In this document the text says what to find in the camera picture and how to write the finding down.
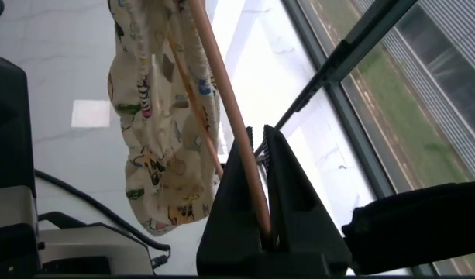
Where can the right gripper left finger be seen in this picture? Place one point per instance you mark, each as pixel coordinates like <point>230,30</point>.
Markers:
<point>229,232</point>

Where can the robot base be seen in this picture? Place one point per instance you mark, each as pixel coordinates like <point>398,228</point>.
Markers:
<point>12,155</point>

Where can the cream printed garment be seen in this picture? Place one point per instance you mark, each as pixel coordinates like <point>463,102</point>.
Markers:
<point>155,135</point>

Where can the black clothes rack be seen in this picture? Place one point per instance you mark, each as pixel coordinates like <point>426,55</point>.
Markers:
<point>338,62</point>

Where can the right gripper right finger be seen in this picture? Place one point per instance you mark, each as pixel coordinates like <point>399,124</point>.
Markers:
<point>307,232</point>

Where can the window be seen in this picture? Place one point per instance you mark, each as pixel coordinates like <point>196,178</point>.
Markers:
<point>415,97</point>

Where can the black garment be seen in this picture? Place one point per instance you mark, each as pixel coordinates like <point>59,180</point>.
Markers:
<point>415,228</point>

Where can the pink clothes hanger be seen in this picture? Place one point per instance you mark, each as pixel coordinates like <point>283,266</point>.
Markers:
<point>233,112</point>

